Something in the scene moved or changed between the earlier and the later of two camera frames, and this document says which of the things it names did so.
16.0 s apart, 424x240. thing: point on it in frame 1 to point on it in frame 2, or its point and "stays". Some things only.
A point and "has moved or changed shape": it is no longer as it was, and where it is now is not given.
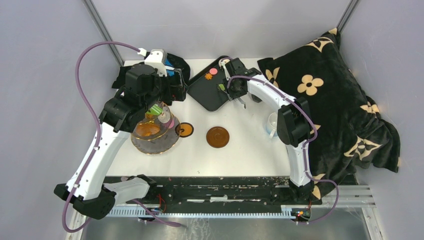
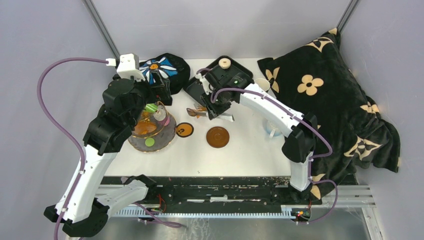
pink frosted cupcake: (172, 124) has moved or changed shape
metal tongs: (231, 99) has moved or changed shape
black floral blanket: (348, 131) stays
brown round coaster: (217, 137) stays
